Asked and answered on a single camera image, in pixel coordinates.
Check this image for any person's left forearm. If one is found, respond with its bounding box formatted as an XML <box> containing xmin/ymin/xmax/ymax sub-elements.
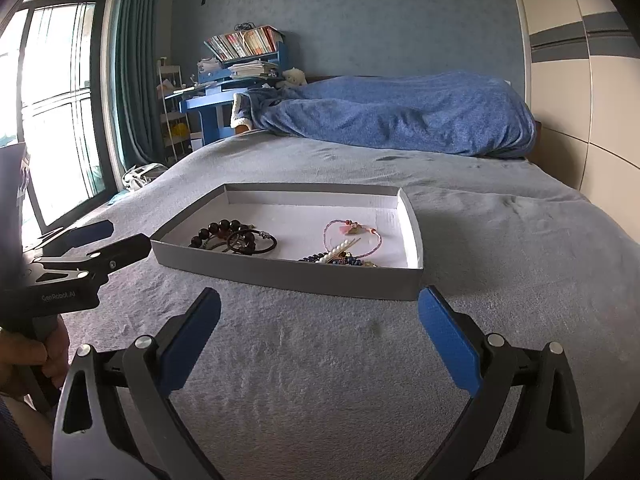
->
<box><xmin>0</xmin><ymin>392</ymin><xmax>56</xmax><ymax>471</ymax></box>

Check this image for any pink string bracelet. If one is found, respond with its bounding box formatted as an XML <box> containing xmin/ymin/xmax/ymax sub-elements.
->
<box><xmin>322</xmin><ymin>218</ymin><xmax>383</xmax><ymax>261</ymax></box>

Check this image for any pearl hair clip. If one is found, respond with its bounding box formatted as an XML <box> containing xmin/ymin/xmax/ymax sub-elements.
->
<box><xmin>320</xmin><ymin>239</ymin><xmax>362</xmax><ymax>264</ymax></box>

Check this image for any white bag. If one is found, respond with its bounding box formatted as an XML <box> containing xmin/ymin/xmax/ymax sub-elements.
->
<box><xmin>121</xmin><ymin>162</ymin><xmax>168</xmax><ymax>192</ymax></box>

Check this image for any person's left hand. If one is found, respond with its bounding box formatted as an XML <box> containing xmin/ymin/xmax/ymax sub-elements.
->
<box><xmin>0</xmin><ymin>317</ymin><xmax>71</xmax><ymax>396</ymax></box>

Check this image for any black cord bracelet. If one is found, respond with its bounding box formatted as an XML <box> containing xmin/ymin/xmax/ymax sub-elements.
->
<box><xmin>226</xmin><ymin>229</ymin><xmax>279</xmax><ymax>257</ymax></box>

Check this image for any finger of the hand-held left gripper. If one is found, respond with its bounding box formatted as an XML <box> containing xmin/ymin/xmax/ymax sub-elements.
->
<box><xmin>37</xmin><ymin>220</ymin><xmax>115</xmax><ymax>256</ymax></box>
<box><xmin>35</xmin><ymin>233</ymin><xmax>152</xmax><ymax>281</ymax></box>

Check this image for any dark blue bead bracelet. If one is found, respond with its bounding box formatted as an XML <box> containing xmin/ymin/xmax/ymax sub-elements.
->
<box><xmin>299</xmin><ymin>252</ymin><xmax>381</xmax><ymax>268</ymax></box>

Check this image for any stack of papers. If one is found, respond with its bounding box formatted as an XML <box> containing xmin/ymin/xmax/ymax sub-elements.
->
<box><xmin>196</xmin><ymin>57</ymin><xmax>280</xmax><ymax>82</ymax></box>

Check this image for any grey bed sheet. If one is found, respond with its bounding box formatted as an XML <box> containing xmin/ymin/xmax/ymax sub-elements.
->
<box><xmin>65</xmin><ymin>130</ymin><xmax>636</xmax><ymax>480</ymax></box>

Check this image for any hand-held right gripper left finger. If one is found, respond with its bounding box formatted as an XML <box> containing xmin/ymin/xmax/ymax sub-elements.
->
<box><xmin>51</xmin><ymin>287</ymin><xmax>223</xmax><ymax>480</ymax></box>

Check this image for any white rack cart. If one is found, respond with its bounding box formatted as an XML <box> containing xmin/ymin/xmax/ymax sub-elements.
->
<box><xmin>156</xmin><ymin>57</ymin><xmax>193</xmax><ymax>161</ymax></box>

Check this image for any grey cardboard tray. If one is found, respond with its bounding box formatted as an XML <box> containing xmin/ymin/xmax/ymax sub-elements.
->
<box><xmin>150</xmin><ymin>183</ymin><xmax>425</xmax><ymax>302</ymax></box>

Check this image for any dark wooden bead bracelet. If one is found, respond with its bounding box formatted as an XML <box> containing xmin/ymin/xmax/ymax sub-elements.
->
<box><xmin>189</xmin><ymin>219</ymin><xmax>257</xmax><ymax>257</ymax></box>

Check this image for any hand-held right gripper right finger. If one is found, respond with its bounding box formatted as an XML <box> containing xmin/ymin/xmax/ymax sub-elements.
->
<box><xmin>417</xmin><ymin>285</ymin><xmax>586</xmax><ymax>480</ymax></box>

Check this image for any teal curtain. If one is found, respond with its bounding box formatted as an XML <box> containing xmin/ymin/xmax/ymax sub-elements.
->
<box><xmin>112</xmin><ymin>0</ymin><xmax>176</xmax><ymax>166</ymax></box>

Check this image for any beige wardrobe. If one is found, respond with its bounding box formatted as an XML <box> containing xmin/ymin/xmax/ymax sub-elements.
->
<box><xmin>505</xmin><ymin>0</ymin><xmax>640</xmax><ymax>221</ymax></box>

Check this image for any black framed window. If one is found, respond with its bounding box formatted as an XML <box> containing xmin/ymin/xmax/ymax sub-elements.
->
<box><xmin>0</xmin><ymin>0</ymin><xmax>118</xmax><ymax>241</ymax></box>

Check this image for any blue desk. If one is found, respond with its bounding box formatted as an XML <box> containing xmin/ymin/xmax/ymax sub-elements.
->
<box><xmin>165</xmin><ymin>42</ymin><xmax>288</xmax><ymax>151</ymax></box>

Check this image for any blue blanket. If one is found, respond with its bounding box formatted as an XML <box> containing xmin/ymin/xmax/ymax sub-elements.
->
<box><xmin>247</xmin><ymin>71</ymin><xmax>537</xmax><ymax>157</ymax></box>

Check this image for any row of books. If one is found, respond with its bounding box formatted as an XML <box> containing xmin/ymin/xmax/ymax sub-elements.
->
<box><xmin>204</xmin><ymin>26</ymin><xmax>286</xmax><ymax>63</ymax></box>

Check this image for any white plush toy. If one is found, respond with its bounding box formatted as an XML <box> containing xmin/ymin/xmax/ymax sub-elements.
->
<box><xmin>277</xmin><ymin>67</ymin><xmax>308</xmax><ymax>89</ymax></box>

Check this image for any wooden bed frame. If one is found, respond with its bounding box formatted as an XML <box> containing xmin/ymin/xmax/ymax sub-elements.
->
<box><xmin>522</xmin><ymin>119</ymin><xmax>545</xmax><ymax>162</ymax></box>

